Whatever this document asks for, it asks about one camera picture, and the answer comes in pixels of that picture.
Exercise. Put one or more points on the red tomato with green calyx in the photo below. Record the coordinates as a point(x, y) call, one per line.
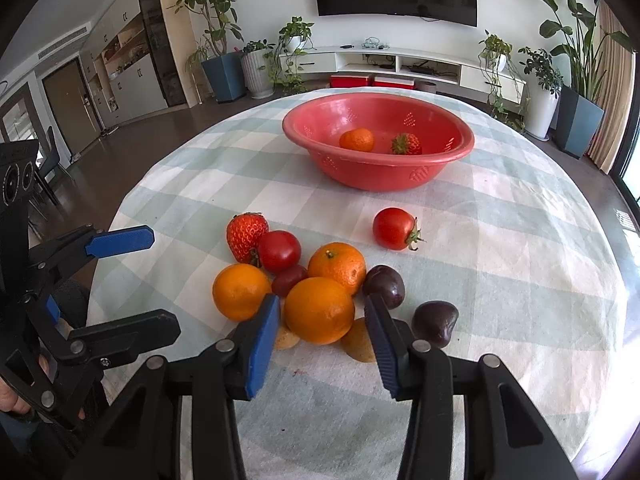
point(392, 227)

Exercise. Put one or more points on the brown entrance door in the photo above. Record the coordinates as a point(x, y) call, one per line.
point(70, 105)

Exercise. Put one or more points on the red storage box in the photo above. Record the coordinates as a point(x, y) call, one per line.
point(350, 81)
point(394, 82)

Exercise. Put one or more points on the beige curtain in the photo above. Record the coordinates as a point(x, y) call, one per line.
point(612, 90)

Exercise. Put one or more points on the small dark red tomato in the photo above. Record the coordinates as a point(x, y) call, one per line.
point(290, 280)

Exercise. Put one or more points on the black dining chair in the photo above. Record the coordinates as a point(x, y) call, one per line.
point(50, 167)

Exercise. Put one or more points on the dark brown heart-shaped fruit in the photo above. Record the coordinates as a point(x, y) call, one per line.
point(435, 322)

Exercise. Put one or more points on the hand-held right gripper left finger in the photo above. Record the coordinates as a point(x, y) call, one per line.
point(262, 345)

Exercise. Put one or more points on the red plastic colander bowl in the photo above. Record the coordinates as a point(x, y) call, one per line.
point(380, 175)

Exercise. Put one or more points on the bushy plant tall white pot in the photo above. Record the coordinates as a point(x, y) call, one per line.
point(542, 105)

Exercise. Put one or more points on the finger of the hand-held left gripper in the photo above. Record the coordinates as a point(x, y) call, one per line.
point(125, 332)
point(120, 242)

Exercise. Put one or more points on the red strawberry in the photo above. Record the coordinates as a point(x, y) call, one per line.
point(242, 235)
point(407, 146)

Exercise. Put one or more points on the checked tablecloth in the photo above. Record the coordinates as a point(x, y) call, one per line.
point(500, 260)

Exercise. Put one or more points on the large-leaf plant grey-blue pot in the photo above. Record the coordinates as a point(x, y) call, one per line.
point(580, 125)

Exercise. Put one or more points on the plant in white ribbed pot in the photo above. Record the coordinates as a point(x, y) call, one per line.
point(257, 74)

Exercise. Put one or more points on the dark glass display cabinet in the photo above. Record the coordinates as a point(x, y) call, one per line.
point(160, 40)

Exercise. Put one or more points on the trailing pothos in white pot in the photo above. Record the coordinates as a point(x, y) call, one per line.
point(295, 35)

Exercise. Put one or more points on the trailing vine plant on cabinet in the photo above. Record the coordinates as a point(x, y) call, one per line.
point(495, 52)

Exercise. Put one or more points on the person's left hand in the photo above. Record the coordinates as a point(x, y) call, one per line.
point(11, 401)

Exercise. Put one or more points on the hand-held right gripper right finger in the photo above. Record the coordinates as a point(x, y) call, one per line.
point(382, 350)

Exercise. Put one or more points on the orange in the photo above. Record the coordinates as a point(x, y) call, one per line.
point(320, 310)
point(240, 292)
point(337, 265)
point(356, 140)

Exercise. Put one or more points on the tan round fruit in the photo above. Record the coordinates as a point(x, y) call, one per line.
point(287, 339)
point(357, 342)

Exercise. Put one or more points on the person's left forearm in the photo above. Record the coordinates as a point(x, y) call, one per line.
point(10, 437)

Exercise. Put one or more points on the white wall cabinets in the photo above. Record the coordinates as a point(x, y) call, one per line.
point(127, 75)

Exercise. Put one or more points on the small brown round pot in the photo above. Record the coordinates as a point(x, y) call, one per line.
point(425, 86)

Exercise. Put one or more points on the tall tree plant blue pot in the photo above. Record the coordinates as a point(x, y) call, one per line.
point(223, 77)

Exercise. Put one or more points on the dark purple plum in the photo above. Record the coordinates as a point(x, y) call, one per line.
point(385, 285)

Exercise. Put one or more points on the black set-top device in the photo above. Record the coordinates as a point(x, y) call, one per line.
point(425, 68)

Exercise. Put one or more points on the white television cabinet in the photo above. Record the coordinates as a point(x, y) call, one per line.
point(320, 62)

